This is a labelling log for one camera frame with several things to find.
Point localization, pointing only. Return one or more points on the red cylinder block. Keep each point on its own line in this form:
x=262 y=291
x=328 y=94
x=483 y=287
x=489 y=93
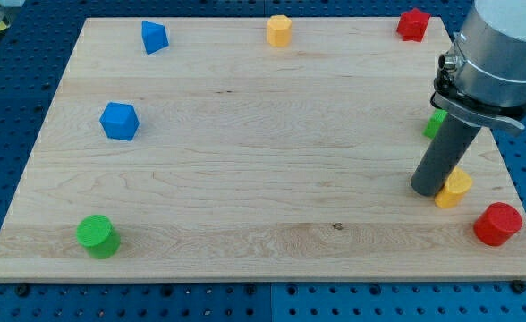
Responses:
x=497 y=224

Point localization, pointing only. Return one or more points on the yellow hexagonal block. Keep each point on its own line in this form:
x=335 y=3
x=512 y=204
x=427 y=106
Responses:
x=279 y=31

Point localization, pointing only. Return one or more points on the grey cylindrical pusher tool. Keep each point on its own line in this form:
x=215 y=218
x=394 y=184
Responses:
x=443 y=154

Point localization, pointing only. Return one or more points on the wooden board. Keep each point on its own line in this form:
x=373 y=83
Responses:
x=252 y=162

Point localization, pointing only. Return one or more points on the red star block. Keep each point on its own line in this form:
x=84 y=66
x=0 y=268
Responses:
x=413 y=24

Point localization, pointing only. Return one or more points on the green block behind tool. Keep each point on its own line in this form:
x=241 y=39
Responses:
x=434 y=123

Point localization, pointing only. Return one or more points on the blue cube block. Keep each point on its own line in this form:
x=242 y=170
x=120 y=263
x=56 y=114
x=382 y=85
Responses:
x=119 y=121

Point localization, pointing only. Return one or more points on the blue triangular block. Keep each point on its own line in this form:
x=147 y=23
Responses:
x=154 y=37

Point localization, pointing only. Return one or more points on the yellow cylinder block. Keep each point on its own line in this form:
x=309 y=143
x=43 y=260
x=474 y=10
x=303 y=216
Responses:
x=455 y=187

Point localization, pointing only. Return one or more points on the green cylinder block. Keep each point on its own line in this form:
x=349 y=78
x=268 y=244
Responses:
x=98 y=237

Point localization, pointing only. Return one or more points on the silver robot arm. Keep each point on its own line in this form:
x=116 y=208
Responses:
x=481 y=79

